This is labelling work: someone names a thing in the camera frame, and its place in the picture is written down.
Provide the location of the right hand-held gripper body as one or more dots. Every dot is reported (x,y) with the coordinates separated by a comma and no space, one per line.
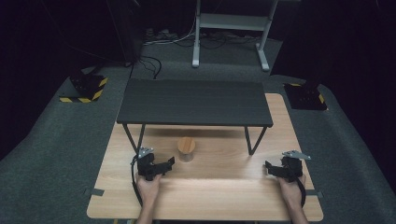
(292,167)

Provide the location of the grey metal desk frame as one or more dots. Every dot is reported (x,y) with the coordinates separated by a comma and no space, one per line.
(232,22)

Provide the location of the person's left hand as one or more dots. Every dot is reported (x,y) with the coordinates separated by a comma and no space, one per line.
(148,188)

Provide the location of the black desk shelf riser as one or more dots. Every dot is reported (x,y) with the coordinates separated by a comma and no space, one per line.
(194,101)

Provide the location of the person's right hand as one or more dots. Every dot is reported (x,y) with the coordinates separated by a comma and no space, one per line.
(291,191)

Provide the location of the small wooden cylinder block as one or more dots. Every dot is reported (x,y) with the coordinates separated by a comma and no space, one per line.
(186,148)

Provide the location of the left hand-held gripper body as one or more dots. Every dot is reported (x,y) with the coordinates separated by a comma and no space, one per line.
(145,163)

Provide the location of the black stand base striped tape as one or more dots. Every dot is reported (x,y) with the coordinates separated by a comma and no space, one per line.
(87,87)
(305,96)

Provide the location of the grey tape strip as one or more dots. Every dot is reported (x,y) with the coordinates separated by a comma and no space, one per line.
(94,192)
(316,194)

